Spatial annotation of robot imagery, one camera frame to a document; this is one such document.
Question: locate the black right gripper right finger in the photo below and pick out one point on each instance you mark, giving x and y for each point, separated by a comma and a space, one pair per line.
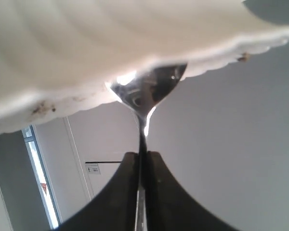
169, 207

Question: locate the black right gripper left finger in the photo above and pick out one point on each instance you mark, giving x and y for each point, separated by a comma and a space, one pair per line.
114, 207

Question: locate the metal spork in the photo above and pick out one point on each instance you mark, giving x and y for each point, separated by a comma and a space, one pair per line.
142, 92

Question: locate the white scalloped plastic pot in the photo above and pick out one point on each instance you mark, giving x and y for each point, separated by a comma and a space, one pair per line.
57, 55

